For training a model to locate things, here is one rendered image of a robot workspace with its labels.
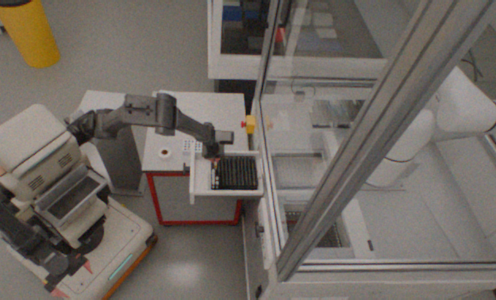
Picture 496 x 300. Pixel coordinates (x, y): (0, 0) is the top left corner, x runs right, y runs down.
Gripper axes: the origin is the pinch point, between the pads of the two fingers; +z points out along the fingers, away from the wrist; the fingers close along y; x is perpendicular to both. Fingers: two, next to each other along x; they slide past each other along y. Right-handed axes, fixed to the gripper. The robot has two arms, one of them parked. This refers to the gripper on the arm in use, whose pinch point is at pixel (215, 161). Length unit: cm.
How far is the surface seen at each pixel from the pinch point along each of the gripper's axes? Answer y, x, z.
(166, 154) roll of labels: -27.8, 15.2, 11.0
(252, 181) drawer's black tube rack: 17.1, -5.9, 9.6
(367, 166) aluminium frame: 36, -54, -66
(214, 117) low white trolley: -3, 48, 19
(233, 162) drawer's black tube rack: 8.3, 3.8, 6.3
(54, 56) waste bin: -176, 197, 65
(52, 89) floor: -170, 155, 73
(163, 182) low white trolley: -33.1, 9.1, 29.0
